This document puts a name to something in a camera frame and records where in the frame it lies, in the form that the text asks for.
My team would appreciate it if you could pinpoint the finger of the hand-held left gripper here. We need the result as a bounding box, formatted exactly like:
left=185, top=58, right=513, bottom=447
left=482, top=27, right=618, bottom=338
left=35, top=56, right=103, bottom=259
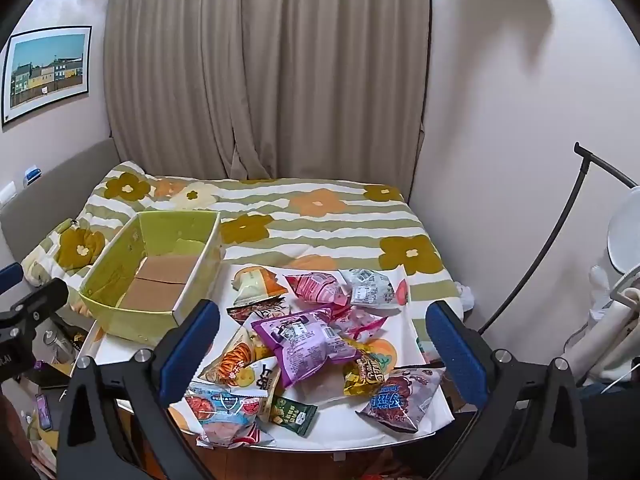
left=0, top=262, right=24, bottom=292
left=9, top=278, right=69, bottom=328

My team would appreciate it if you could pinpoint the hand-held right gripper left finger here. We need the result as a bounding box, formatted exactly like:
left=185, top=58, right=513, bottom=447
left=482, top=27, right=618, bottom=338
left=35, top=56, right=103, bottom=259
left=56, top=299, right=221, bottom=480

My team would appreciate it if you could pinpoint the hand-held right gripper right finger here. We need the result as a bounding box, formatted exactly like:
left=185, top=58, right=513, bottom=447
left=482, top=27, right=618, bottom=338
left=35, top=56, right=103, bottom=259
left=425, top=301, right=589, bottom=480

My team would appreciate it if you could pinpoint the yellow printed box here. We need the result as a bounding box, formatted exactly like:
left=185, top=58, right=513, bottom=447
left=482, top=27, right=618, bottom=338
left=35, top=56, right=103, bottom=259
left=79, top=210, right=223, bottom=348

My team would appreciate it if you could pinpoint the dark green cracker packet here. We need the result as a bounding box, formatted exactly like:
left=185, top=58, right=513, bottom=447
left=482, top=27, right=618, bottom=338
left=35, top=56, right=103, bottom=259
left=269, top=394, right=319, bottom=437

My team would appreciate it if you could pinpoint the orange chips packet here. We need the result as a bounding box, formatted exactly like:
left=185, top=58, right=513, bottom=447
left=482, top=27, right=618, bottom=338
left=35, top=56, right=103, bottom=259
left=199, top=326, right=258, bottom=387

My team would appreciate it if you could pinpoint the glass jar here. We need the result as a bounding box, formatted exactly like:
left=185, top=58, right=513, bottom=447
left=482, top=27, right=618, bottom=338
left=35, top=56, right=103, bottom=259
left=42, top=329, right=77, bottom=367

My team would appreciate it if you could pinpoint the floral pillow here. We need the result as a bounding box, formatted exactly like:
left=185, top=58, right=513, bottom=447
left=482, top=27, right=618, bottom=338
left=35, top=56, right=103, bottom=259
left=22, top=219, right=110, bottom=286

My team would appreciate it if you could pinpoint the purple small packet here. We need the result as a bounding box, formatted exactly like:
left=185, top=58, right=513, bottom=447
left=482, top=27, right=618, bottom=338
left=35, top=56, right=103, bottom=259
left=34, top=392, right=54, bottom=432

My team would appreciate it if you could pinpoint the blue red snack packet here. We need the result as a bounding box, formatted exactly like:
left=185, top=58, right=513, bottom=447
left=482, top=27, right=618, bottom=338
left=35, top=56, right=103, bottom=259
left=184, top=381, right=277, bottom=449

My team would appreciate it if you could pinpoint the brown blue snack packet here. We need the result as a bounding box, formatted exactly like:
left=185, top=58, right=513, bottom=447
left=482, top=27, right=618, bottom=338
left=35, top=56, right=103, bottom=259
left=356, top=364, right=447, bottom=434

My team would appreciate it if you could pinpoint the white black-print snack packet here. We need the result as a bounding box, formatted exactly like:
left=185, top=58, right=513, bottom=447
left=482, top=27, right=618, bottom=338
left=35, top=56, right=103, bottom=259
left=244, top=357, right=281, bottom=413

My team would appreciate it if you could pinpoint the dark noodle-print snack packet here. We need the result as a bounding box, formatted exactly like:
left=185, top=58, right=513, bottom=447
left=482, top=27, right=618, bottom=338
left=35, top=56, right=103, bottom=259
left=226, top=294, right=292, bottom=325

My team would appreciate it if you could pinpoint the cream orange snack packet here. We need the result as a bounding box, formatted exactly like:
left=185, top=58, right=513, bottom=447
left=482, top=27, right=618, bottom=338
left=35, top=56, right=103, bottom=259
left=231, top=266, right=291, bottom=307

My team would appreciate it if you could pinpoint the yellow gold snack packet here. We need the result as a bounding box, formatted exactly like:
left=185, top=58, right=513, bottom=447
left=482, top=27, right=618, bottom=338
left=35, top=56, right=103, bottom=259
left=342, top=347, right=387, bottom=397

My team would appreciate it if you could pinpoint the pink white snack packet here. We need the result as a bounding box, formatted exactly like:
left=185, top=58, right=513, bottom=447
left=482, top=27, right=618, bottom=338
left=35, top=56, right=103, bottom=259
left=330, top=304, right=388, bottom=342

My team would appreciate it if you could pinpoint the grey padded headboard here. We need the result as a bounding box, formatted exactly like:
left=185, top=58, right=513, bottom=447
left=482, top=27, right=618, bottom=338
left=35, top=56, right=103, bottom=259
left=0, top=137, right=119, bottom=267

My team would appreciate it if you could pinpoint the purple snack packet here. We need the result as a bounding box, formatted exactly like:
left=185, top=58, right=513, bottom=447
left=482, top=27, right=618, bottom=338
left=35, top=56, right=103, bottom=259
left=250, top=306, right=358, bottom=389

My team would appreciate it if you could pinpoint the grey white snack packet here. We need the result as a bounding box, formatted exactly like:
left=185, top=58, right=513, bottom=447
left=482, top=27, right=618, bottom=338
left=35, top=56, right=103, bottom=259
left=339, top=268, right=396, bottom=309

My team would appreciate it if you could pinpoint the white orange-print tablecloth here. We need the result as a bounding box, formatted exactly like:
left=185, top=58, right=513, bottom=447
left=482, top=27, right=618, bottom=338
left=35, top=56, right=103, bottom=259
left=94, top=259, right=457, bottom=447

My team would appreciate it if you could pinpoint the pink striped snack packet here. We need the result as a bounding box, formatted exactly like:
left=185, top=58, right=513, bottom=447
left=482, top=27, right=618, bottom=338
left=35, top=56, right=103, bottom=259
left=284, top=271, right=351, bottom=307

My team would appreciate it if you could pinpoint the floral striped blanket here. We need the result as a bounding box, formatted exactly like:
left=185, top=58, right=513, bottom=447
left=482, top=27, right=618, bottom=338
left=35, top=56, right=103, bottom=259
left=20, top=160, right=465, bottom=313

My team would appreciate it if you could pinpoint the person's dark clothing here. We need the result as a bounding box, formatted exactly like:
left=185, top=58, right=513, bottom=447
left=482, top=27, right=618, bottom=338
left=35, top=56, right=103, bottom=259
left=579, top=379, right=640, bottom=480

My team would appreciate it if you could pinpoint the black floor lamp stand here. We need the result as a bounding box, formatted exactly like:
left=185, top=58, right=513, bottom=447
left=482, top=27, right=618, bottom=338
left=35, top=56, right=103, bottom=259
left=477, top=142, right=640, bottom=336

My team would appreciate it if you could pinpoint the white round fan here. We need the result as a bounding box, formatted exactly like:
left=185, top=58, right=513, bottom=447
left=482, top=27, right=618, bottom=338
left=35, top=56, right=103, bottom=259
left=606, top=189, right=640, bottom=272

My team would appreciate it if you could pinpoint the beige curtain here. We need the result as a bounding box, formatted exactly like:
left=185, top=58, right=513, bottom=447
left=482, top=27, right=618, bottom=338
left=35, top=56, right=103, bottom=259
left=102, top=0, right=432, bottom=182

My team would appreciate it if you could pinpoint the framed wall poster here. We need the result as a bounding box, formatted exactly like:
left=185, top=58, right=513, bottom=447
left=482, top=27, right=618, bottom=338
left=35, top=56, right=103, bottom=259
left=1, top=25, right=93, bottom=129

